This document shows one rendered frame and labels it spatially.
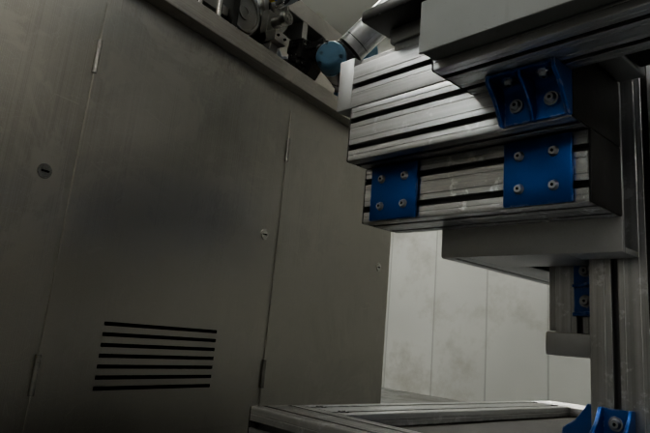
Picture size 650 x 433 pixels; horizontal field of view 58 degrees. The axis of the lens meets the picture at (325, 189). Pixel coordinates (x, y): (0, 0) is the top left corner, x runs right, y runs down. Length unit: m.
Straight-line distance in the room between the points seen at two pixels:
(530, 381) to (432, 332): 0.73
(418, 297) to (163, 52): 3.34
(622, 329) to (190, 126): 0.77
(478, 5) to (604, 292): 0.42
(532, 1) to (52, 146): 0.67
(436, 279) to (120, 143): 3.32
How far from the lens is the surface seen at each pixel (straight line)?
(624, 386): 0.87
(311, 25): 2.59
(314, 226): 1.39
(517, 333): 3.78
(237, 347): 1.20
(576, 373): 3.63
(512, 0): 0.68
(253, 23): 1.74
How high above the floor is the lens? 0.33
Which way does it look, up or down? 14 degrees up
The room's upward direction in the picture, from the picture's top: 5 degrees clockwise
